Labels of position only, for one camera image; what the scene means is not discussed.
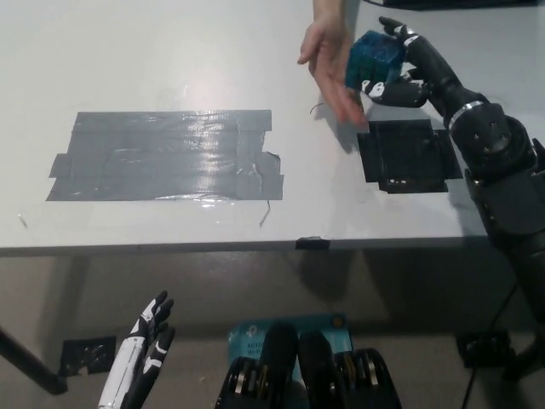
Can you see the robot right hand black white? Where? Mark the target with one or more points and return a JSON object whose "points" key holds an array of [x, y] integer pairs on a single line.
{"points": [[434, 72]]}

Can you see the person's bare hand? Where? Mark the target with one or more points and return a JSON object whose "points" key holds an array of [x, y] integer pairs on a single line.
{"points": [[328, 47]]}

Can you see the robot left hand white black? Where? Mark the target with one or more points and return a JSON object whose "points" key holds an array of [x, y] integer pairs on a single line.
{"points": [[127, 366]]}

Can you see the blue teal rubik's cube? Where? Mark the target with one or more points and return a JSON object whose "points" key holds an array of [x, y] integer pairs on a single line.
{"points": [[374, 55]]}

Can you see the black floor tape patch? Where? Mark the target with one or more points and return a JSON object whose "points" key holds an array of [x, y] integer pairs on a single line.
{"points": [[87, 355], [481, 349]]}

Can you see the black flat device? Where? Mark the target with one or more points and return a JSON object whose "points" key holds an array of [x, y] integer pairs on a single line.
{"points": [[460, 2]]}

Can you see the black tape square patch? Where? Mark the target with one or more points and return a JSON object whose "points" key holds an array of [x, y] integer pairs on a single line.
{"points": [[404, 157]]}

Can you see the black table leg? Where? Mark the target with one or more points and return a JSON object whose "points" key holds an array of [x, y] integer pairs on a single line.
{"points": [[30, 362]]}

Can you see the teal cardboard box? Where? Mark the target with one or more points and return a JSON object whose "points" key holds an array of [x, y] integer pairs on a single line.
{"points": [[247, 338]]}

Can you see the small black tape strip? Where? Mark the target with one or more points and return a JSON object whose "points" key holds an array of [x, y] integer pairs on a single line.
{"points": [[313, 243]]}

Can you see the grey duct tape patch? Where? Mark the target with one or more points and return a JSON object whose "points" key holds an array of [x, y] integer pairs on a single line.
{"points": [[162, 157]]}

